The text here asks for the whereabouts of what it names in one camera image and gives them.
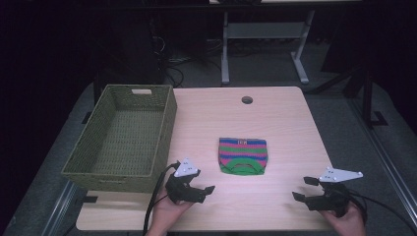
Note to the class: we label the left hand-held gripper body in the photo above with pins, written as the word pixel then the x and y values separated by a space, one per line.
pixel 177 188

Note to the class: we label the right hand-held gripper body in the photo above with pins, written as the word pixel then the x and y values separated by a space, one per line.
pixel 331 196

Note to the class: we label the striped knitted sweater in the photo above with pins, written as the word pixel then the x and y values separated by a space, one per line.
pixel 243 154

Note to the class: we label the green woven basket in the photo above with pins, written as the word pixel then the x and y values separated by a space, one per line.
pixel 126 141

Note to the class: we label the person's left hand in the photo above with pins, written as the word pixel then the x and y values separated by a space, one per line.
pixel 168 213

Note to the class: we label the person's right hand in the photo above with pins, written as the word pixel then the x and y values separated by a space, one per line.
pixel 345 224

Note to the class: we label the black metal stand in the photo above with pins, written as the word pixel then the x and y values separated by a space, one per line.
pixel 369 98

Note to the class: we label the dark computer tower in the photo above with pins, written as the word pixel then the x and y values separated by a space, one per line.
pixel 131 49

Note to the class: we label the metal floor rail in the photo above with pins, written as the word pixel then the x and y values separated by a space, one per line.
pixel 59 209
pixel 383 154

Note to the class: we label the grey metal desk frame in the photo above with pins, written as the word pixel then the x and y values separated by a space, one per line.
pixel 262 31

